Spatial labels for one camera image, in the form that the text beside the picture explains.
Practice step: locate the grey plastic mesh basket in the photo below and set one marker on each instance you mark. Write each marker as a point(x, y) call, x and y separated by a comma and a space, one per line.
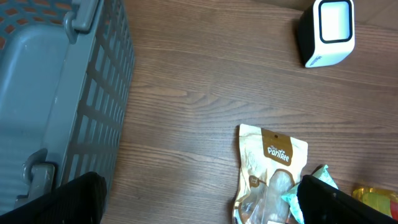
point(66, 71)

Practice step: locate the yellow bottle silver cap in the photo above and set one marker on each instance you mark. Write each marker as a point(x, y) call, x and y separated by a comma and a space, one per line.
point(382, 200)

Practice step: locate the teal snack packet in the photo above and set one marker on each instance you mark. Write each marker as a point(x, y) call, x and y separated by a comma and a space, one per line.
point(291, 198)

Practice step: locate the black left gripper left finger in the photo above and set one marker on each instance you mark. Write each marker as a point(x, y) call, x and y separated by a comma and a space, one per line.
point(82, 200)

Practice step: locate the white barcode scanner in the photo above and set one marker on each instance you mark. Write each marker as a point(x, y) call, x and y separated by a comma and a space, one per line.
point(325, 33)

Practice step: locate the brown cookie pouch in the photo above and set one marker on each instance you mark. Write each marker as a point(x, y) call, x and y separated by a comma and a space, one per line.
point(271, 164)

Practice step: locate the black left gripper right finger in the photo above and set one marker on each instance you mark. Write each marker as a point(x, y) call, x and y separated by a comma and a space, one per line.
point(321, 203)

